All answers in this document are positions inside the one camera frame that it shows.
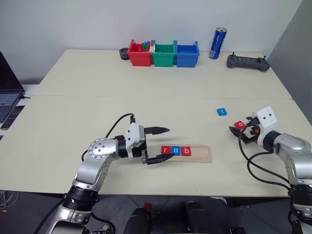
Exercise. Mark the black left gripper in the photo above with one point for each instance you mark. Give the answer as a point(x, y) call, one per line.
point(144, 153)

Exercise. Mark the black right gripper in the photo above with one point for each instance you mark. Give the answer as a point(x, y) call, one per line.
point(251, 135)

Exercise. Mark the red letter o block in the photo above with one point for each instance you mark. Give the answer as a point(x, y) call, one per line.
point(239, 124)

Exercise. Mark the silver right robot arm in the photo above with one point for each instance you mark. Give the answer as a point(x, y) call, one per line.
point(296, 158)

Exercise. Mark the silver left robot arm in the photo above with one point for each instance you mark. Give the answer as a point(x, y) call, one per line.
point(95, 170)

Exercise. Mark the red letter r block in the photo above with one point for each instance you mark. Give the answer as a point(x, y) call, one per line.
point(165, 150)

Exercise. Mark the blue letter o block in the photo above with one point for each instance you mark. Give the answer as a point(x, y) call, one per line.
point(175, 150)

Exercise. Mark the blue letter t block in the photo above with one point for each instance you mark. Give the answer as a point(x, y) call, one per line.
point(222, 111)

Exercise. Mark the red letter b block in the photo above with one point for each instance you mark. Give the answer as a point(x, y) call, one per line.
point(186, 151)

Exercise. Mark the wooden letter tray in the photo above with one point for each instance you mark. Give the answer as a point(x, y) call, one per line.
point(200, 156)

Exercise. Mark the small red part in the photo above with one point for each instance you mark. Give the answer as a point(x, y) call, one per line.
point(147, 206)

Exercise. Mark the dark grey remote controller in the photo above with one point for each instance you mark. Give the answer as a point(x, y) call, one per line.
point(247, 63)

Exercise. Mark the dark rounded shape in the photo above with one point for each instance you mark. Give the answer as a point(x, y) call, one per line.
point(201, 218)
point(137, 221)

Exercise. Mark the blue drink can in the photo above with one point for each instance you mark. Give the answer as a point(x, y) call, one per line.
point(217, 44)

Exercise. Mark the blue plastic bin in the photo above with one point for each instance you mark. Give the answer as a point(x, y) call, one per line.
point(186, 58)

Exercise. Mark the green plastic bin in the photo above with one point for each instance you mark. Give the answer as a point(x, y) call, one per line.
point(163, 57)

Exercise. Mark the red plastic bin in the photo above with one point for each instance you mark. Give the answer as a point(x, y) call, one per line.
point(139, 57)

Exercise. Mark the blue bricks pile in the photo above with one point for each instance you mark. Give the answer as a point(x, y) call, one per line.
point(186, 50)

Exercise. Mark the white toy brick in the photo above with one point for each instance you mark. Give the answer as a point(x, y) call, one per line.
point(152, 48)

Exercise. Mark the black round holder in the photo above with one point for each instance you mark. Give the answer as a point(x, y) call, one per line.
point(123, 54)

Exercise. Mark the green toy brick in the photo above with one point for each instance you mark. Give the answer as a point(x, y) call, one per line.
point(146, 47)

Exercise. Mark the blue toy brick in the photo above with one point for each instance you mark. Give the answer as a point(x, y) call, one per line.
point(145, 43)

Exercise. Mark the red toy brick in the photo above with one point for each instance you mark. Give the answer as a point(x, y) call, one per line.
point(152, 42)

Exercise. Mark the dark laptop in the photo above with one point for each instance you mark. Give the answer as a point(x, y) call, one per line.
point(7, 87)

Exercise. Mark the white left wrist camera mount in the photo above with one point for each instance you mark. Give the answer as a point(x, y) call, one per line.
point(134, 136)

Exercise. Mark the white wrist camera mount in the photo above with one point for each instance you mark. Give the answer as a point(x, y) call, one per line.
point(134, 136)
point(267, 120)

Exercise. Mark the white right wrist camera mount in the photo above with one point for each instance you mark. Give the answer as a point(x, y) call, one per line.
point(267, 120)

